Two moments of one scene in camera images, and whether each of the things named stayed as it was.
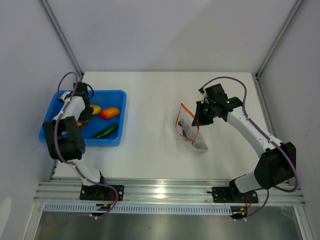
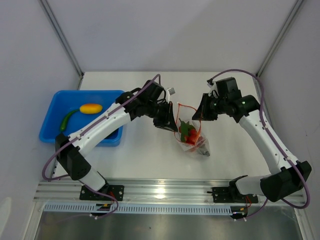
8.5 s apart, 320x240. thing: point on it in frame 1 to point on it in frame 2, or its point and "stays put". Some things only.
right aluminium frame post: x=292 y=12 stays put
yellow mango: x=96 y=109 stays put
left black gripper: x=84 y=117 to x=168 y=121
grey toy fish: x=191 y=137 to x=203 y=151
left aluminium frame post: x=79 y=72 stays put
